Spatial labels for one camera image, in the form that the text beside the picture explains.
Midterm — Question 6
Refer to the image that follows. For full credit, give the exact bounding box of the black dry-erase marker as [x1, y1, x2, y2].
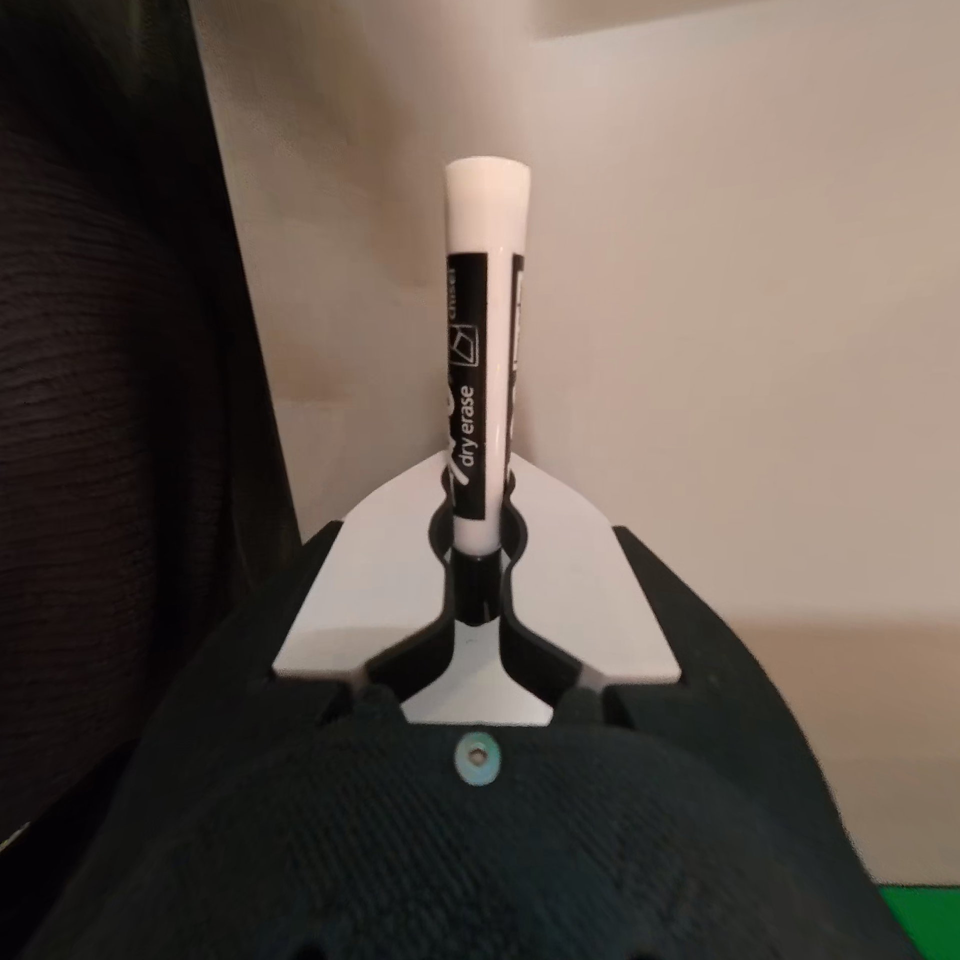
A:
[444, 157, 535, 627]

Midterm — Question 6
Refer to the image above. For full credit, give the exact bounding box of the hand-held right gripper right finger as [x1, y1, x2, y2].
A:
[495, 468, 682, 695]

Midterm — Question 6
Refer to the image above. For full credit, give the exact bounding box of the green plastic bin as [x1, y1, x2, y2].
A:
[873, 883, 960, 960]

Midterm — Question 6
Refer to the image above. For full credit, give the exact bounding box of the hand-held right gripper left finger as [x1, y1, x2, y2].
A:
[273, 457, 456, 689]

